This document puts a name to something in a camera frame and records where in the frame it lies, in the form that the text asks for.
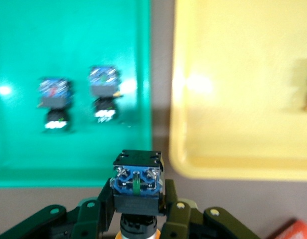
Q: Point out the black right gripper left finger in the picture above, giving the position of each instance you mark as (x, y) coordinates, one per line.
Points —
(88, 219)

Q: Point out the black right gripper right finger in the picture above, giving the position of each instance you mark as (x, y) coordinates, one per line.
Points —
(183, 219)

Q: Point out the green push button switch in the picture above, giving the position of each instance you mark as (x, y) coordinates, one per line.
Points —
(55, 104)
(103, 94)

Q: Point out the green plastic tray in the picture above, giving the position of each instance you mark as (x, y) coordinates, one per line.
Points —
(68, 154)

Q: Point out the yellow plastic tray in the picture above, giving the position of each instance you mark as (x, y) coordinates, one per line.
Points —
(243, 99)

